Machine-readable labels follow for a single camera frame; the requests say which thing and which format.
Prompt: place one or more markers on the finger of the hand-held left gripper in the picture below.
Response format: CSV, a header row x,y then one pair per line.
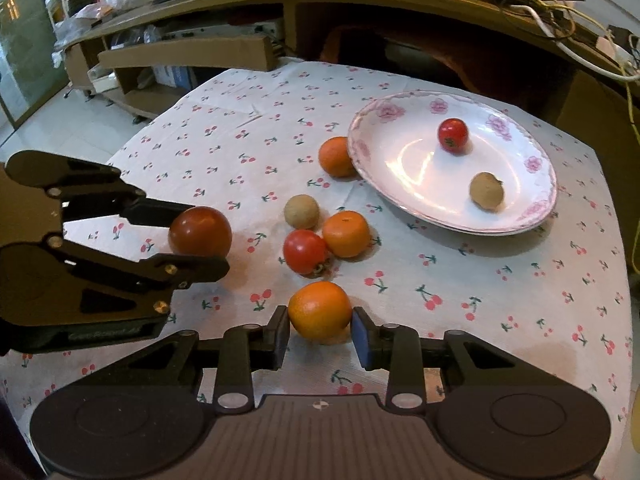
x,y
200,267
160,211

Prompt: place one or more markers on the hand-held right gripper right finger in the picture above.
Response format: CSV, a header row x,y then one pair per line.
x,y
362,344

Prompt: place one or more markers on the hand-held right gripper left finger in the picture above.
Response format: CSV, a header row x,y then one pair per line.
x,y
281,342

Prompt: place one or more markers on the dark red apple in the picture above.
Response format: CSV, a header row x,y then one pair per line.
x,y
200,232

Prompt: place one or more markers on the large orange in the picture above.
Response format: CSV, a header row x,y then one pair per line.
x,y
320,316

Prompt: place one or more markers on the small red tomato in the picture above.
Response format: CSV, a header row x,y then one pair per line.
x,y
305,251
453,135

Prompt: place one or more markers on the small tangerine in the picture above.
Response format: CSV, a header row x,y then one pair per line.
x,y
338,156
346,234

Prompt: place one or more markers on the white floral plate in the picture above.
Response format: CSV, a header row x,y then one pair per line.
x,y
415,160

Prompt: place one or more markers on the cherry print tablecloth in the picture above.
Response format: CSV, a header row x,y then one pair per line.
x,y
250,150

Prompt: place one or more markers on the blue and white box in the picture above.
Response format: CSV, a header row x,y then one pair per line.
x,y
175,76

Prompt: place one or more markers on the wooden TV cabinet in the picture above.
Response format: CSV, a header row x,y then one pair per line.
x,y
190,55

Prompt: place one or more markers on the clear plastic bag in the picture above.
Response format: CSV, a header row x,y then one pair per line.
x,y
140,35

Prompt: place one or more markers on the silver media player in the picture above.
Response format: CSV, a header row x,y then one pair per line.
x,y
225,30

